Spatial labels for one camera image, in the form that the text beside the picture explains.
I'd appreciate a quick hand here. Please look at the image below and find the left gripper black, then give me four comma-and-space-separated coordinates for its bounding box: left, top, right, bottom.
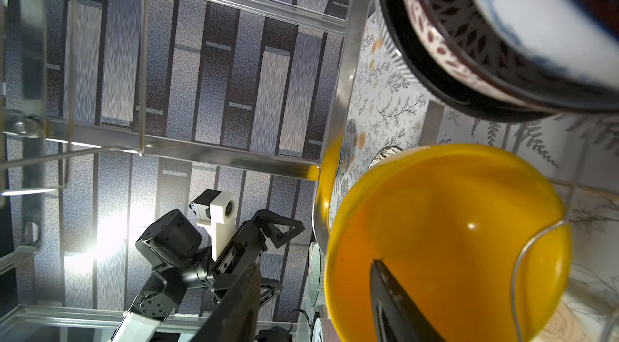
128, 209, 305, 318

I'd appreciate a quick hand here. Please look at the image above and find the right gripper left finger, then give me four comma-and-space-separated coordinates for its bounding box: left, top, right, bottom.
192, 266, 261, 342

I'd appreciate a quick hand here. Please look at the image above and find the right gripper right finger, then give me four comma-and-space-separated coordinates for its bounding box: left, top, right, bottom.
370, 260, 444, 342

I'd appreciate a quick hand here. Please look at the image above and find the yellow plastic bowl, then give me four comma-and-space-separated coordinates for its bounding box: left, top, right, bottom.
325, 145, 572, 341

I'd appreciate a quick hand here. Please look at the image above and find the dark glass patterned bowl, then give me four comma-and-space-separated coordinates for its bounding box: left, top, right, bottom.
376, 0, 551, 123

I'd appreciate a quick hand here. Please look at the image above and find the white brown dotted bowl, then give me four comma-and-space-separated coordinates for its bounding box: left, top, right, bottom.
404, 0, 618, 114

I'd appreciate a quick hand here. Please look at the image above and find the blue white floral bowl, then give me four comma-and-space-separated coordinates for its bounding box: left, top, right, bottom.
474, 0, 618, 90

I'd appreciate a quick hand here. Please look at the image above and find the pale green ceramic bowl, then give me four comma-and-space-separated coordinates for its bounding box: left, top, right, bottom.
307, 243, 326, 307

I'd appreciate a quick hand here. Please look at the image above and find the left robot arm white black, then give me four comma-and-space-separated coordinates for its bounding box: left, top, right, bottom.
112, 210, 305, 341

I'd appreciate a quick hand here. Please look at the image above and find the stainless steel dish rack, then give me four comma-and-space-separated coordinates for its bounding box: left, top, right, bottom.
1, 0, 383, 341

